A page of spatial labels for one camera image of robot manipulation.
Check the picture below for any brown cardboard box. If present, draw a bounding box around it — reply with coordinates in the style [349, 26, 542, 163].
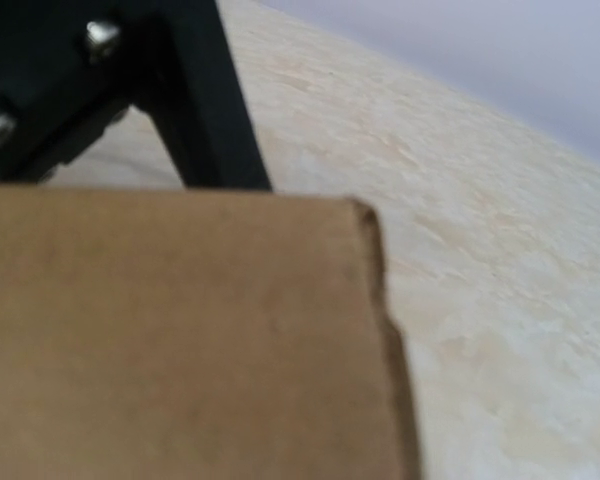
[0, 186, 423, 479]

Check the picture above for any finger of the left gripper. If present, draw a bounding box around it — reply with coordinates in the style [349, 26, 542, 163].
[0, 1, 271, 191]

